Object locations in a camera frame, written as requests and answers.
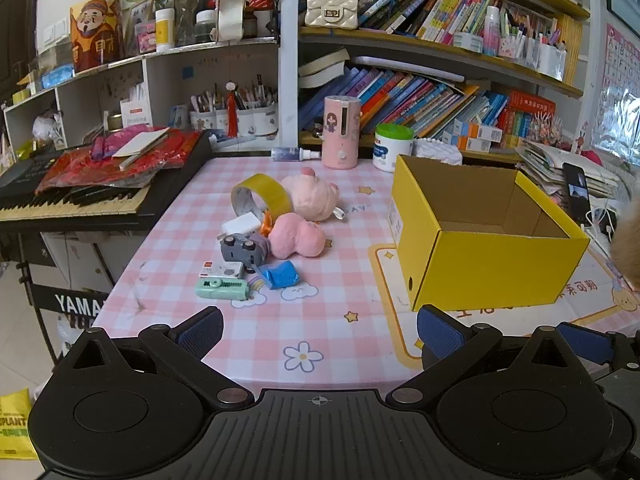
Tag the white bottle yellow label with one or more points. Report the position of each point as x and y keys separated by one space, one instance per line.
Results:
x=164 y=30

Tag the black binder clip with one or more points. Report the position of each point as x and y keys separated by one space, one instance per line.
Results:
x=318 y=131

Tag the white pen holder cup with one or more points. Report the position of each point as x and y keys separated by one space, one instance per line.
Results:
x=242 y=121
x=202 y=121
x=265 y=119

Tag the tan furry object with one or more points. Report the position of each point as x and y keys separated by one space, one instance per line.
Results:
x=629 y=250

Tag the red tassel ornament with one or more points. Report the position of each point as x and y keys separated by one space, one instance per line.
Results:
x=232 y=115

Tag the white pencil containers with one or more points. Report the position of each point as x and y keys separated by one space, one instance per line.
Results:
x=537 y=52

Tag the alphabet wall poster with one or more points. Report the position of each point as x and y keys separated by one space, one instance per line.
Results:
x=620 y=85

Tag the pink checked tablecloth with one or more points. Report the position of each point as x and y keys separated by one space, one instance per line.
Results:
x=325 y=320

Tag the cream notebook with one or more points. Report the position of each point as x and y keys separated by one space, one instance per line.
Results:
x=142 y=142

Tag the yellow cardboard box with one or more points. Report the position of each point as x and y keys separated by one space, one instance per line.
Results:
x=500 y=270

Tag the high row of books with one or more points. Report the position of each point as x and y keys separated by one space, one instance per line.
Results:
x=425 y=5

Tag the white quilted handbag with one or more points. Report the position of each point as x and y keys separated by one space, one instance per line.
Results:
x=331 y=10

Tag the small metal tin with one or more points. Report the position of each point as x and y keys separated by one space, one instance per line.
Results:
x=115 y=121

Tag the pink plush pig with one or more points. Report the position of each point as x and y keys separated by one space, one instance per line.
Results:
x=310 y=195

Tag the white charger plug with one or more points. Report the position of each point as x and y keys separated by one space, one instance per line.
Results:
x=241 y=222

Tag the white crumpled tissue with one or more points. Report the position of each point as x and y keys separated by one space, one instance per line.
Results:
x=439 y=151

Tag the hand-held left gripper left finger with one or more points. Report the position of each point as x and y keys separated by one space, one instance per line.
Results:
x=200 y=334

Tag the dark glass jar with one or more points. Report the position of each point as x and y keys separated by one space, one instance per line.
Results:
x=204 y=27

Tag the grey toy car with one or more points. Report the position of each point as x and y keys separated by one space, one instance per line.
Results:
x=245 y=249

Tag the black keyboard stand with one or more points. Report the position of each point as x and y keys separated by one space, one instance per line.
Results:
x=65 y=305

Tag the white jar green lid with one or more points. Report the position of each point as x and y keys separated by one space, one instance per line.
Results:
x=392 y=152

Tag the stack of papers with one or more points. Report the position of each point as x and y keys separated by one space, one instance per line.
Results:
x=550 y=170

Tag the yellow plastic bag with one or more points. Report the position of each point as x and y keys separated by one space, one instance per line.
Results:
x=15 y=425

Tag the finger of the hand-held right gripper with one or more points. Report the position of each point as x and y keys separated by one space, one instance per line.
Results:
x=585 y=342

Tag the pale blue plastic case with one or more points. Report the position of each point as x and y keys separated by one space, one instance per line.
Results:
x=235 y=141

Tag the white shelf unit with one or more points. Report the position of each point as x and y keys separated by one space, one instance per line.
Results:
x=160 y=77

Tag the blue foil packet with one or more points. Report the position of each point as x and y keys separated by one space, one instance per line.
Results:
x=279 y=276

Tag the white tape dispenser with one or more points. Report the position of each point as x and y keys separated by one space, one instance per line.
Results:
x=230 y=7

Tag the wooden bookshelf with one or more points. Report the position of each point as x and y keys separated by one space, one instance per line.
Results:
x=290 y=60

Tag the pink cartoon humidifier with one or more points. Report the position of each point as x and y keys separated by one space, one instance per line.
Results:
x=341 y=132

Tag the white card box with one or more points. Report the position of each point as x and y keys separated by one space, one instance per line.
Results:
x=136 y=112

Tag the low row of books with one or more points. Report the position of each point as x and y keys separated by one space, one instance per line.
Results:
x=415 y=102

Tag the pink plush toy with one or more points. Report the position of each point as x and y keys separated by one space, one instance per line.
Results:
x=295 y=235

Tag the clear spray bottle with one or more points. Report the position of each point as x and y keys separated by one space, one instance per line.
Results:
x=292 y=154

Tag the magenta plastic bag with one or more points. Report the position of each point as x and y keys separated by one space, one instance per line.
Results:
x=107 y=144

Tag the small orange toy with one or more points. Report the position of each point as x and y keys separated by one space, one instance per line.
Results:
x=266 y=222

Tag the black smartphone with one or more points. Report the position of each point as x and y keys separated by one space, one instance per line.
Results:
x=576 y=192

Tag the pink white bottle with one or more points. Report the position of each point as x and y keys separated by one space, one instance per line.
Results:
x=491 y=32

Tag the black piano keyboard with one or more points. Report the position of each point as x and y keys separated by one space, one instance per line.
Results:
x=90 y=205

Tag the fortune god paper box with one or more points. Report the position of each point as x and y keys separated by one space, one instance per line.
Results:
x=95 y=35

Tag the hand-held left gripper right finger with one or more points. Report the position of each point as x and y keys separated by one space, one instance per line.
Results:
x=440 y=332

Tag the yellow tape roll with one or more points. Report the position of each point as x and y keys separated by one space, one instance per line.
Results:
x=272 y=191

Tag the pile of small medicine boxes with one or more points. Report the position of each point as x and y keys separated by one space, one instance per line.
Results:
x=475 y=135

